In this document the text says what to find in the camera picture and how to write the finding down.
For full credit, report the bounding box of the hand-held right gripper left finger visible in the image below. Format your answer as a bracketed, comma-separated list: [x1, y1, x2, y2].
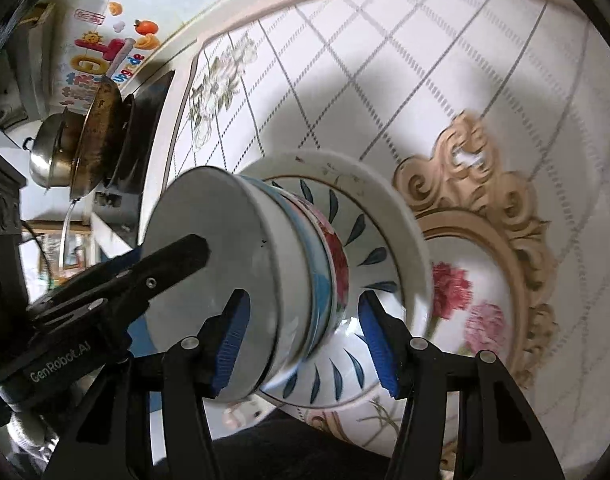
[42, 287, 252, 480]

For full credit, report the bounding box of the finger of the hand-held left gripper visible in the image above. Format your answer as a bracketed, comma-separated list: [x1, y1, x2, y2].
[47, 246, 146, 306]
[27, 234, 210, 333]

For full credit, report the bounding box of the small white bowl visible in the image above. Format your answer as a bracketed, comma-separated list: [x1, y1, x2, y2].
[144, 166, 292, 404]

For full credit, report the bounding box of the person's left hand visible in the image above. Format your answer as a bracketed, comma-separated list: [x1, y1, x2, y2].
[7, 402, 60, 461]

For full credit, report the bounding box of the colourful wall sticker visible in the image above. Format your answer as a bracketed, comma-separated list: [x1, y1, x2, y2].
[59, 1, 160, 111]

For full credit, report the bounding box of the white plate with twig print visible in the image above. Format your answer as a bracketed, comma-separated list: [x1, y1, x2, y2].
[224, 151, 434, 430]

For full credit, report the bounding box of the steel pot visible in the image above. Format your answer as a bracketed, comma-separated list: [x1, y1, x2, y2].
[24, 112, 83, 189]

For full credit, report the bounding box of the floral printed tablecloth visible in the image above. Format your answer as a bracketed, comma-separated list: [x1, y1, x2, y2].
[140, 0, 610, 480]

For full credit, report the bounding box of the blue leaf patterned plate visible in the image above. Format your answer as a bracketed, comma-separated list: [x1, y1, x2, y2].
[257, 175, 404, 409]

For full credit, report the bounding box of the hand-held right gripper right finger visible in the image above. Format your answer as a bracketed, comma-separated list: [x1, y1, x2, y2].
[357, 289, 566, 480]

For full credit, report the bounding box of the brown wok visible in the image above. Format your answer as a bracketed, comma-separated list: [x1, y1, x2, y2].
[60, 77, 124, 271]

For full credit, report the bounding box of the pastel flower patterned bowl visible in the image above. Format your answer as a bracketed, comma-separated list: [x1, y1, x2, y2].
[280, 194, 336, 357]

